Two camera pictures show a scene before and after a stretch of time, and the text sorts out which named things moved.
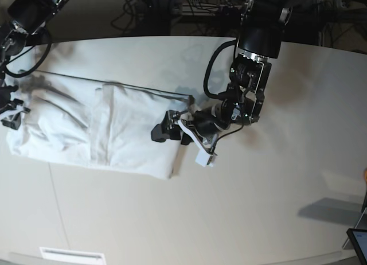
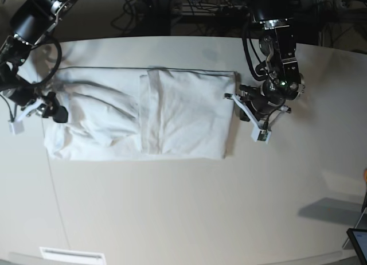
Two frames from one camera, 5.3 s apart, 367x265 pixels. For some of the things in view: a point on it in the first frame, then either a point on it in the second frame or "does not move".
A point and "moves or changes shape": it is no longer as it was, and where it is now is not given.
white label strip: x=71 y=256 does not move
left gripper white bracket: x=11 y=117 -> x=58 y=113
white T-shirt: x=95 y=124 moves or changes shape
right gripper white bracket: x=168 y=129 -> x=263 y=132
